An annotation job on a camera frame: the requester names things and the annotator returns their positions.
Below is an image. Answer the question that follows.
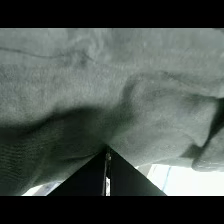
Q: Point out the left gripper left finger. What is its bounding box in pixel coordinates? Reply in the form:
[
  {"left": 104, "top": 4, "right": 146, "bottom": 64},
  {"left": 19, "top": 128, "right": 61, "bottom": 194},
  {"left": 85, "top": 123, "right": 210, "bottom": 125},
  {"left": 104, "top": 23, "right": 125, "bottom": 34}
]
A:
[{"left": 46, "top": 145, "right": 108, "bottom": 197}]

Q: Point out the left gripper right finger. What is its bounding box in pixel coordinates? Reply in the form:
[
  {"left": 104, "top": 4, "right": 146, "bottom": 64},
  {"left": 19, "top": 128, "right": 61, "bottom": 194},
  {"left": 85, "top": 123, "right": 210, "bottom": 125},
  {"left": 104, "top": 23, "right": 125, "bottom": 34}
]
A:
[{"left": 105, "top": 148, "right": 168, "bottom": 197}]

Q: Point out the black shirt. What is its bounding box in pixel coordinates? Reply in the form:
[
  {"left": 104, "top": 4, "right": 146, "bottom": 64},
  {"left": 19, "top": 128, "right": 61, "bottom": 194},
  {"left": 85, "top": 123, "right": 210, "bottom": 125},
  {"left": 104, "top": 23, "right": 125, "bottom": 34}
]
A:
[{"left": 0, "top": 27, "right": 224, "bottom": 197}]

